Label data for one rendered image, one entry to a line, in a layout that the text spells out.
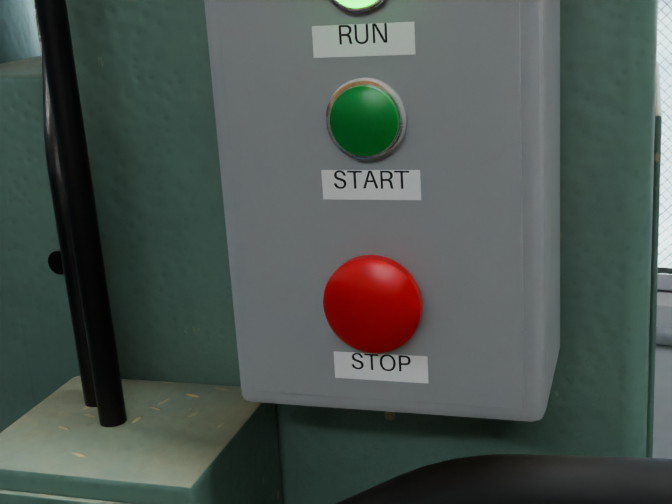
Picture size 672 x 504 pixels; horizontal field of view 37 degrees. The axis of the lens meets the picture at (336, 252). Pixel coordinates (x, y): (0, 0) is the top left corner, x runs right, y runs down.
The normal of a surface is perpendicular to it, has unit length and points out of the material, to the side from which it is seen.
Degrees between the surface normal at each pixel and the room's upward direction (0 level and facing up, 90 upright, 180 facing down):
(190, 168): 90
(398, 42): 90
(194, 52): 90
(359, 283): 81
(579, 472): 30
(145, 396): 0
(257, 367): 90
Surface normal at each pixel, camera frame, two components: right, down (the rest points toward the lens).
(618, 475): -0.20, -0.69
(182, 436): -0.06, -0.96
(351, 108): -0.32, 0.24
